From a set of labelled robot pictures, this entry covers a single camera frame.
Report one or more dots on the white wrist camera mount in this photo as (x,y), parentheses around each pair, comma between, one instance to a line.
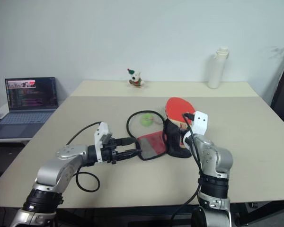
(101,131)
(200,121)

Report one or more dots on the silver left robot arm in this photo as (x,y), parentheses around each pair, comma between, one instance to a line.
(49,172)

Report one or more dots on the red table tennis paddle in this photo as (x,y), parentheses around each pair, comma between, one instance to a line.
(178,107)

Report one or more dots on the red and black paddle case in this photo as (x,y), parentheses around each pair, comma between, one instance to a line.
(151,146)

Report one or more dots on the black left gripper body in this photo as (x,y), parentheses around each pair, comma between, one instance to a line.
(109,153)

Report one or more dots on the open blue-grey laptop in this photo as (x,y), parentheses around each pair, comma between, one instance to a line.
(26,118)

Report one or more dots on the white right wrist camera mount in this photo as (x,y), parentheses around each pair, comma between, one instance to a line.
(200,121)

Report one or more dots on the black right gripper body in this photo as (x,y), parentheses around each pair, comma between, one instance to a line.
(174,134)

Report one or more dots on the white plush dog toy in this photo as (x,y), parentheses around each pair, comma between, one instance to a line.
(135,76)

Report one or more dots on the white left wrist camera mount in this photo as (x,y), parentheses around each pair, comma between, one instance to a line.
(101,131)

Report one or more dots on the white water bottle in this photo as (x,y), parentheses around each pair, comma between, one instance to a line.
(215,71)

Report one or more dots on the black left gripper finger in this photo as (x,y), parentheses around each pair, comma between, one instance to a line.
(129,153)
(126,141)

